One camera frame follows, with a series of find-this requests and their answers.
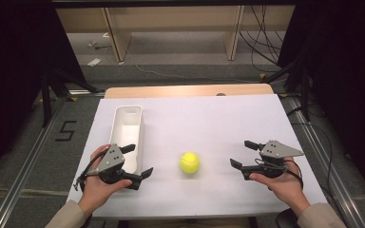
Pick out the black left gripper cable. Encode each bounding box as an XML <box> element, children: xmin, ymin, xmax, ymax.
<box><xmin>72</xmin><ymin>148</ymin><xmax>109</xmax><ymax>193</ymax></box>

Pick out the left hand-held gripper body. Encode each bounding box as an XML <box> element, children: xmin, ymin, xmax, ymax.
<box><xmin>86</xmin><ymin>142</ymin><xmax>143</xmax><ymax>191</ymax></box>

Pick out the dark curtain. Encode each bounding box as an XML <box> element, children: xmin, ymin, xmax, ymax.
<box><xmin>278</xmin><ymin>0</ymin><xmax>365</xmax><ymax>199</ymax></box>
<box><xmin>0</xmin><ymin>0</ymin><xmax>87</xmax><ymax>188</ymax></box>

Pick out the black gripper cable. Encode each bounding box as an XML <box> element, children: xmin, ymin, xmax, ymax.
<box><xmin>283</xmin><ymin>159</ymin><xmax>305</xmax><ymax>191</ymax></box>
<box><xmin>72</xmin><ymin>148</ymin><xmax>109</xmax><ymax>193</ymax></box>

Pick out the white paper scrap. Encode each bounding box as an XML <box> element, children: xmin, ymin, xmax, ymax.
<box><xmin>86</xmin><ymin>57</ymin><xmax>104</xmax><ymax>67</ymax></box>

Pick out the white board sheet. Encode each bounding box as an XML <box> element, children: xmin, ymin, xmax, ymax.
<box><xmin>66</xmin><ymin>93</ymin><xmax>329</xmax><ymax>219</ymax></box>

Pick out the aluminium floor rail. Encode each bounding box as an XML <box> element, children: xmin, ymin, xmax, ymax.
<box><xmin>285</xmin><ymin>94</ymin><xmax>365</xmax><ymax>228</ymax></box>
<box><xmin>0</xmin><ymin>89</ymin><xmax>106</xmax><ymax>228</ymax></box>

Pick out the light wooden shelf unit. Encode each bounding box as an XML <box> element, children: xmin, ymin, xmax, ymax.
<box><xmin>56</xmin><ymin>5</ymin><xmax>297</xmax><ymax>63</ymax></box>

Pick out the yellow tennis ball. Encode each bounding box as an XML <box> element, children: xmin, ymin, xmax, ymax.
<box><xmin>179</xmin><ymin>151</ymin><xmax>202</xmax><ymax>175</ymax></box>

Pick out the thin black floor cable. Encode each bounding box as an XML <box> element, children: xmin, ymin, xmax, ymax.
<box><xmin>286</xmin><ymin>105</ymin><xmax>335</xmax><ymax>192</ymax></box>

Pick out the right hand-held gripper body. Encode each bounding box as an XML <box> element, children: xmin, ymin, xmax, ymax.
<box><xmin>240</xmin><ymin>140</ymin><xmax>305</xmax><ymax>181</ymax></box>

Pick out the thin white floor cable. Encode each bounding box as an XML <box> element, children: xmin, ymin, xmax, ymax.
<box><xmin>125</xmin><ymin>50</ymin><xmax>262</xmax><ymax>85</ymax></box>

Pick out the black tripod stand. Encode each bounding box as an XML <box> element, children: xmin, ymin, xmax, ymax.
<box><xmin>260</xmin><ymin>60</ymin><xmax>314</xmax><ymax>124</ymax></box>
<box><xmin>39</xmin><ymin>67</ymin><xmax>101</xmax><ymax>128</ymax></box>

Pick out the white plastic bin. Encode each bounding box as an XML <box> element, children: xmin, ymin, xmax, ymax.
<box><xmin>108</xmin><ymin>104</ymin><xmax>145</xmax><ymax>176</ymax></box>

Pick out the black chair seat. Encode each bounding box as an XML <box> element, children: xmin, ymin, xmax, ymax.
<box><xmin>275</xmin><ymin>207</ymin><xmax>300</xmax><ymax>228</ymax></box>

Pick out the person's right hand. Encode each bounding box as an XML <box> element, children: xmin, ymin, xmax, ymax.
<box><xmin>249</xmin><ymin>157</ymin><xmax>312</xmax><ymax>219</ymax></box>

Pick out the bundle of black cables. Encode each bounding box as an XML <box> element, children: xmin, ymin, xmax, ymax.
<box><xmin>239</xmin><ymin>5</ymin><xmax>287</xmax><ymax>67</ymax></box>

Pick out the person's left hand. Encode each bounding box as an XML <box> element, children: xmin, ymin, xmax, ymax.
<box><xmin>76</xmin><ymin>143</ymin><xmax>134</xmax><ymax>219</ymax></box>

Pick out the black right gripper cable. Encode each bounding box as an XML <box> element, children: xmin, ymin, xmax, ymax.
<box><xmin>283</xmin><ymin>159</ymin><xmax>305</xmax><ymax>191</ymax></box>

